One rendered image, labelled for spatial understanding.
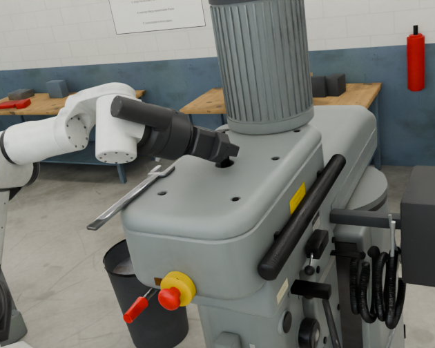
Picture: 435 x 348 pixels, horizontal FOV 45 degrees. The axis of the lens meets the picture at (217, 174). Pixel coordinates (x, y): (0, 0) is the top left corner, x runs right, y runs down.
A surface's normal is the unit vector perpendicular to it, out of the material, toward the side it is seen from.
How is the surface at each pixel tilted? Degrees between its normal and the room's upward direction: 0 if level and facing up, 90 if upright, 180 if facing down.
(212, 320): 90
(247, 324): 90
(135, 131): 66
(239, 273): 90
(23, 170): 105
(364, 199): 0
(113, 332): 0
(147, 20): 90
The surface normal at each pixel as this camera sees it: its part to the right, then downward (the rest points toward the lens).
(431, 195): -0.15, -0.91
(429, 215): -0.44, 0.42
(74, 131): 0.92, -0.17
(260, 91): -0.21, 0.42
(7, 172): 0.90, 0.27
